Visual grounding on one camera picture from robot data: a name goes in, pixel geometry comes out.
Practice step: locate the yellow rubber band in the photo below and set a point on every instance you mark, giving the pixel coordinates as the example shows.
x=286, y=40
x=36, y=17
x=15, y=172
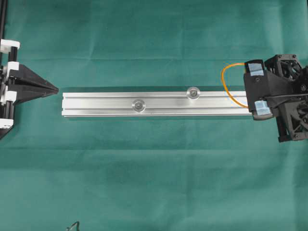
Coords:
x=225, y=85

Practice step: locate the black aluminium frame rail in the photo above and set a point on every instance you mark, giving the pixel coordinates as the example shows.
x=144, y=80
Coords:
x=3, y=11

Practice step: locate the silver grooved shaft pulley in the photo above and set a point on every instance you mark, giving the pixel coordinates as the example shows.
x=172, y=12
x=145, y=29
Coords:
x=138, y=105
x=193, y=93

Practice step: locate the silver aluminium extrusion rail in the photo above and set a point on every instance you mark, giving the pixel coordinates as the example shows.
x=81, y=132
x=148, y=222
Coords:
x=158, y=103

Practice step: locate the green table cloth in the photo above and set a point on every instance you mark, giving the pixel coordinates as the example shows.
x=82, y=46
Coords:
x=189, y=173

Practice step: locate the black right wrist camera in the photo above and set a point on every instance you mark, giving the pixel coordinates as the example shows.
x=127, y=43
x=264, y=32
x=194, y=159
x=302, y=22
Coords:
x=267, y=84

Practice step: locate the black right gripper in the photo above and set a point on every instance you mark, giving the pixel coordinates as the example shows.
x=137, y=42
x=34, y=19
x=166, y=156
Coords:
x=292, y=115

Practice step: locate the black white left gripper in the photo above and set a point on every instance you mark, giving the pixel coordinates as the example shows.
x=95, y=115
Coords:
x=17, y=73

